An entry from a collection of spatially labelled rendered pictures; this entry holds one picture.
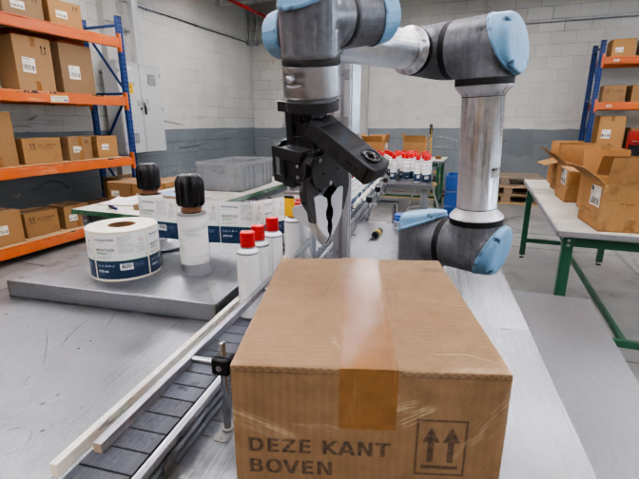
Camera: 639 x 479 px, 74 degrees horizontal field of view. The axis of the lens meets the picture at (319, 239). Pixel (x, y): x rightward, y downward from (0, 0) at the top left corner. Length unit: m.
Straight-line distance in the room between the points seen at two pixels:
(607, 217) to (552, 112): 6.34
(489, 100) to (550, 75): 7.91
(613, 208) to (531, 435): 1.88
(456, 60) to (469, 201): 0.29
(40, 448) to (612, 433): 0.92
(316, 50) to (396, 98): 8.39
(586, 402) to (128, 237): 1.15
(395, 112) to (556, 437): 8.33
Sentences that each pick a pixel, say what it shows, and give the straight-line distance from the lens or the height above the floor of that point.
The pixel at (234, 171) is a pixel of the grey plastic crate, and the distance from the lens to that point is 3.30.
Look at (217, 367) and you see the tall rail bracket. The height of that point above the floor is 0.96.
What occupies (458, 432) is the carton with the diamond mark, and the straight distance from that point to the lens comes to 0.42.
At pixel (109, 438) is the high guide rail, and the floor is 0.96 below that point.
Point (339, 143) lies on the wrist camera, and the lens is 0.54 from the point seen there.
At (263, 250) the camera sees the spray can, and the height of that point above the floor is 1.03.
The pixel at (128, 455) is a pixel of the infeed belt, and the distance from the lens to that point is 0.70.
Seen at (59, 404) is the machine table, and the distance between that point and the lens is 0.94.
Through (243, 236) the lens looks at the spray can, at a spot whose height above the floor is 1.08.
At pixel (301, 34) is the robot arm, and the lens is 0.55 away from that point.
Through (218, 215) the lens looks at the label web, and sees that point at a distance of 1.47.
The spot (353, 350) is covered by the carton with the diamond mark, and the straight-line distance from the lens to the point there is 0.40.
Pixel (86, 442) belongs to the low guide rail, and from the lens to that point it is 0.70.
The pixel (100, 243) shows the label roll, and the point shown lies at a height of 0.99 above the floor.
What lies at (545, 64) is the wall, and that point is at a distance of 8.85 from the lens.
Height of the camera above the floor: 1.32
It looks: 16 degrees down
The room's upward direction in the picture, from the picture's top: straight up
